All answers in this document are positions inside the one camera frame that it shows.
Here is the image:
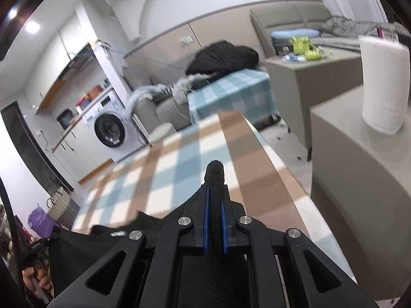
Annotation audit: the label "black pot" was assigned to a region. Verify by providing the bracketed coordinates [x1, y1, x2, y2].
[57, 108, 75, 129]

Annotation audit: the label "plaid tablecloth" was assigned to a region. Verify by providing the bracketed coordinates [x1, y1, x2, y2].
[71, 111, 357, 283]

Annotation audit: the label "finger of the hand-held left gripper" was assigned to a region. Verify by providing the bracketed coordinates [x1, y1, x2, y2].
[22, 235, 60, 260]

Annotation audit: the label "black jacket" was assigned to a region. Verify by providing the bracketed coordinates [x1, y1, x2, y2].
[186, 41, 259, 75]

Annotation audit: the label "black sweater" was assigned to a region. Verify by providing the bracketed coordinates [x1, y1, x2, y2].
[48, 160, 254, 308]

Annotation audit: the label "woven laundry basket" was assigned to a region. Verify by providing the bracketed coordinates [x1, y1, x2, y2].
[46, 186, 81, 230]

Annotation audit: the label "white washing machine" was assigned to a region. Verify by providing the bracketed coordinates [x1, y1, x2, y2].
[82, 86, 151, 164]

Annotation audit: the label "black white checkered pillow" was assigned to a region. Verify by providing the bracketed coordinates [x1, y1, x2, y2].
[151, 83, 175, 100]

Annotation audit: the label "yellow-green toy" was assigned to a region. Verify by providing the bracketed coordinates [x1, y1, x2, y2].
[291, 36, 322, 61]

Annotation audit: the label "teal checkered cloth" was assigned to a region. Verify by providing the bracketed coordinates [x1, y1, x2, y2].
[188, 69, 280, 126]

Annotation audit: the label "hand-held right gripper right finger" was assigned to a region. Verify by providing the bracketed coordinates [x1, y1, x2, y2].
[220, 192, 379, 308]

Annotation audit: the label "person's left hand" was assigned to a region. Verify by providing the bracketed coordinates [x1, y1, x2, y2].
[22, 258, 53, 299]

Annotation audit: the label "white cabinet with wooden counter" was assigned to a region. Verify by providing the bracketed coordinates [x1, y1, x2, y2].
[50, 103, 113, 185]

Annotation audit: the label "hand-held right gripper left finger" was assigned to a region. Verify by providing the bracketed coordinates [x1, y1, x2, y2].
[48, 183, 211, 308]

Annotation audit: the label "light blue pillow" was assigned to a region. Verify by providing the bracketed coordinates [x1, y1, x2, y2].
[270, 29, 322, 39]

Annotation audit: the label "cluttered shoe rack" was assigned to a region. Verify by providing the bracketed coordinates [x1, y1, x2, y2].
[0, 218, 36, 264]

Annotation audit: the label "grey side cabinet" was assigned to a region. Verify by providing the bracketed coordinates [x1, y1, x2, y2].
[310, 86, 411, 299]
[265, 50, 363, 161]

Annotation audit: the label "white clothes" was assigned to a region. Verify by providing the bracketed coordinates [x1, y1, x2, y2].
[124, 83, 171, 119]

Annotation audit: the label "pink white box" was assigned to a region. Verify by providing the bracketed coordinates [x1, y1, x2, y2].
[376, 27, 400, 41]

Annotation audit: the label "dark glass door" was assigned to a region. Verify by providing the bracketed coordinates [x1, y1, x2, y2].
[0, 101, 74, 193]

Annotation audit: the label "grey sofa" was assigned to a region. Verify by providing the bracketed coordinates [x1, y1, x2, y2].
[124, 0, 338, 135]

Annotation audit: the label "white wall cabinet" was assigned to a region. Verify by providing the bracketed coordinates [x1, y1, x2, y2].
[34, 32, 97, 113]

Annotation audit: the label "black cable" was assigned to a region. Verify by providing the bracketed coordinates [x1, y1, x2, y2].
[0, 180, 26, 296]

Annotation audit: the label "purple bag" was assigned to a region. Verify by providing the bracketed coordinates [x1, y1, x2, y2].
[28, 207, 61, 238]

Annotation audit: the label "colourful plastic basins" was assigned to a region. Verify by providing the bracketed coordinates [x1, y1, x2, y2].
[76, 85, 104, 110]

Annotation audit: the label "white paper towel roll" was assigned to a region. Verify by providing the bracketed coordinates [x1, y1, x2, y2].
[358, 35, 411, 135]

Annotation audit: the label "grey white garment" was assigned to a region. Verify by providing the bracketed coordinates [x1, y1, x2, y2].
[172, 73, 212, 103]

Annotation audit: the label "grey blanket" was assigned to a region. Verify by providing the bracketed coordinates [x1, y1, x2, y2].
[321, 16, 411, 39]

